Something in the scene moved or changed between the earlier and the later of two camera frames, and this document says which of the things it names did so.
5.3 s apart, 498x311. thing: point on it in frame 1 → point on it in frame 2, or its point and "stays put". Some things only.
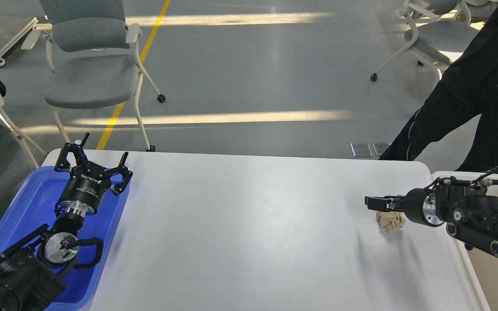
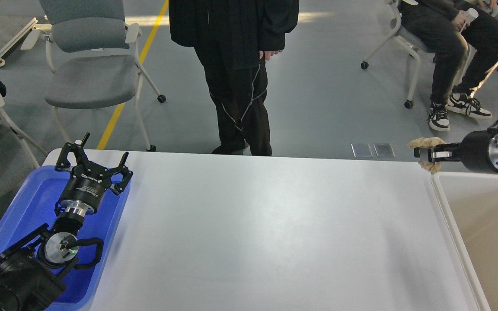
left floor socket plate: x=361 y=150 stays put
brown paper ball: x=390 y=221 → x=428 y=142
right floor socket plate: x=380 y=147 stays put
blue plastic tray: x=32 y=208 stays put
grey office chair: x=92 y=53 stays put
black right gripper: x=420 y=206 → x=486 y=149
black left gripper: x=84 y=191 stays put
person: x=489 y=80 → x=233 y=39
